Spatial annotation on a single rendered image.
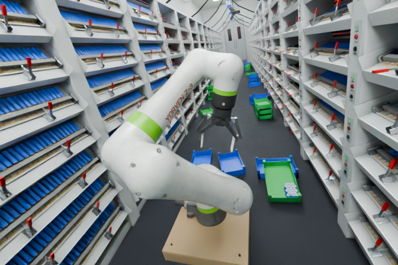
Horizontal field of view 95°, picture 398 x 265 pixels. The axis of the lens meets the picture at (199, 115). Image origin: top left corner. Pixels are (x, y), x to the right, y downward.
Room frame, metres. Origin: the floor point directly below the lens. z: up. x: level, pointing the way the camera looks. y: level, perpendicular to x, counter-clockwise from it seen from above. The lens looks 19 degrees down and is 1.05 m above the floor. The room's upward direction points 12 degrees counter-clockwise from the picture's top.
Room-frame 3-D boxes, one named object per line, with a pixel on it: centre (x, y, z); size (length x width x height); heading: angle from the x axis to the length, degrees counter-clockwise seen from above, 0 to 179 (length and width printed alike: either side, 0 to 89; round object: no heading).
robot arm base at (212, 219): (0.70, 0.09, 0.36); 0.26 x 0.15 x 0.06; 61
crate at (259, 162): (1.27, -0.54, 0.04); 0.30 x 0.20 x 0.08; 74
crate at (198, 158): (1.59, 0.07, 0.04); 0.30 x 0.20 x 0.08; 169
